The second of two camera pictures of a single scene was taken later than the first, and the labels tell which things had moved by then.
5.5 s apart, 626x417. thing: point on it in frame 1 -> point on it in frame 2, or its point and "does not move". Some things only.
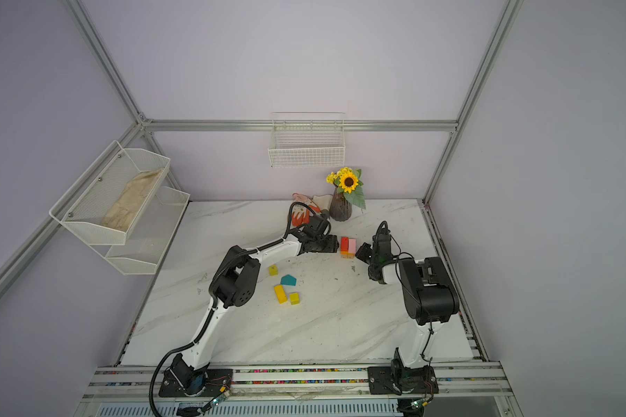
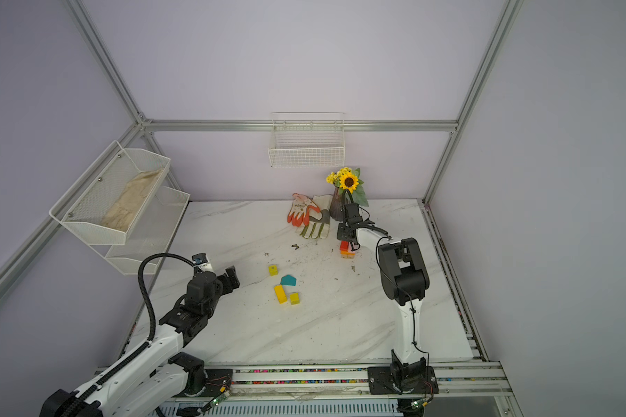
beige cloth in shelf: [121, 214] does not move
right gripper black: [365, 248] -> [341, 232]
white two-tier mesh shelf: [119, 199] does not move
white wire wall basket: [308, 140] does not move
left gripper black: [332, 244] -> [226, 286]
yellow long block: [281, 294] does not move
